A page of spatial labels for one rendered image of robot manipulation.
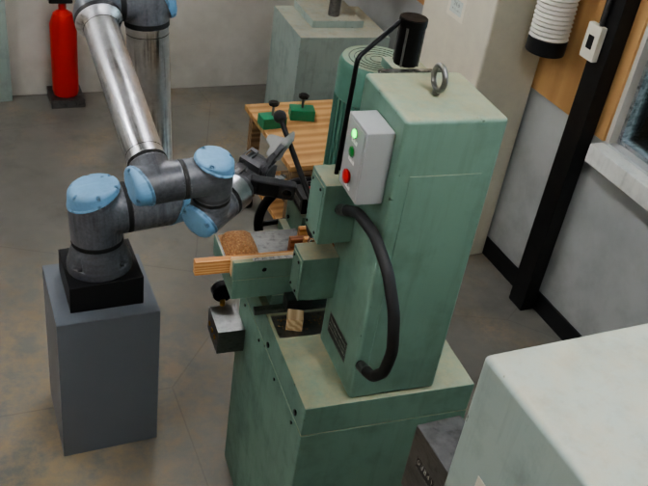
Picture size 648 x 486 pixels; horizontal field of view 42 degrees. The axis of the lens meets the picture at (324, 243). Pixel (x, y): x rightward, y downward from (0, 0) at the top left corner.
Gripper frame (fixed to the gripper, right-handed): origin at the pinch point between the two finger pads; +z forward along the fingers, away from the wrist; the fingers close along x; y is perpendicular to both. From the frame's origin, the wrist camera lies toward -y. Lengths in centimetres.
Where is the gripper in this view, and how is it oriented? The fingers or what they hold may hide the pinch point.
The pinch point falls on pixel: (291, 154)
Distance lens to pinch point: 218.9
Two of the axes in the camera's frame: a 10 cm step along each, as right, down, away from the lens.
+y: -8.2, -5.2, 2.6
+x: -2.0, 6.7, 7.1
